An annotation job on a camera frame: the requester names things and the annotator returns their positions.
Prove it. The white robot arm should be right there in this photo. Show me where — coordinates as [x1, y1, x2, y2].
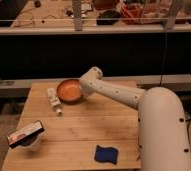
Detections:
[79, 67, 191, 171]

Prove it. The black and red box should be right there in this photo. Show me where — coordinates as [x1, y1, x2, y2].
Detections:
[7, 120, 45, 148]

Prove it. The black bag on bench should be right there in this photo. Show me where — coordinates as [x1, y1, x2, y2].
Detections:
[96, 10, 120, 25]

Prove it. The grey metal post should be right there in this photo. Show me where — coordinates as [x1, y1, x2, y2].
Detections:
[72, 0, 82, 31]

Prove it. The orange crate on bench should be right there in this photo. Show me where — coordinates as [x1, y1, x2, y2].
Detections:
[120, 5, 141, 25]

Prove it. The white plastic bottle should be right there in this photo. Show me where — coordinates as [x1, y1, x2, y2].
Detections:
[46, 88, 62, 115]

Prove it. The orange ceramic bowl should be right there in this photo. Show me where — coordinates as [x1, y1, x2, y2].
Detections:
[57, 79, 83, 103]

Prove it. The blue cloth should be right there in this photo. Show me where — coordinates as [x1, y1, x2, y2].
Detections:
[94, 145, 118, 165]

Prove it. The white paper cup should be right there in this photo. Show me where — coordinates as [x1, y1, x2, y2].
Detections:
[26, 135, 41, 152]

